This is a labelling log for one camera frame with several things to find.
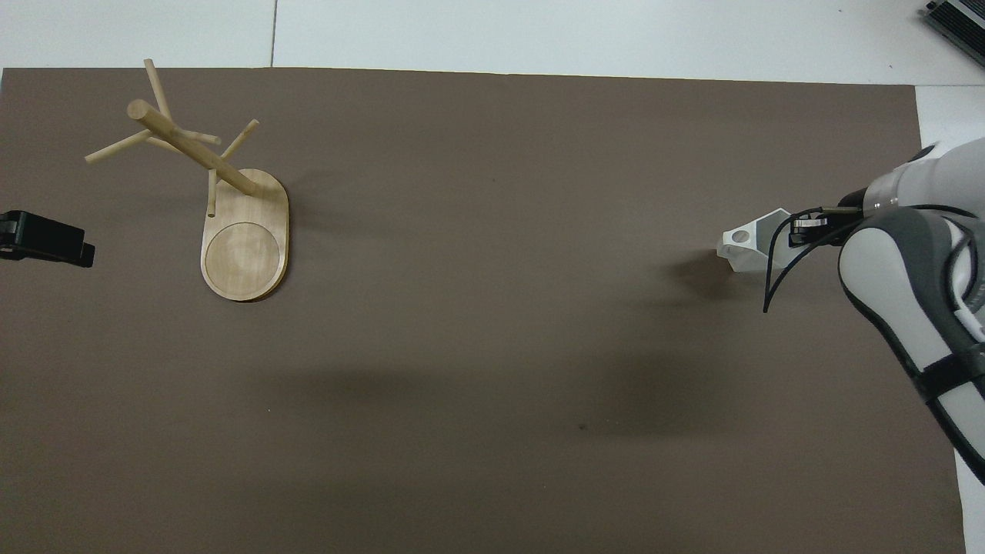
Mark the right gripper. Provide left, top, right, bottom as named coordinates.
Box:
left=790, top=203, right=866, bottom=234

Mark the black cable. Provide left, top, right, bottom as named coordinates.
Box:
left=762, top=208, right=847, bottom=314

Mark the grey ribbed device box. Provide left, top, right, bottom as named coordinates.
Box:
left=923, top=0, right=985, bottom=46

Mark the wooden cup rack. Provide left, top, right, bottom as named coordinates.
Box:
left=85, top=58, right=290, bottom=302

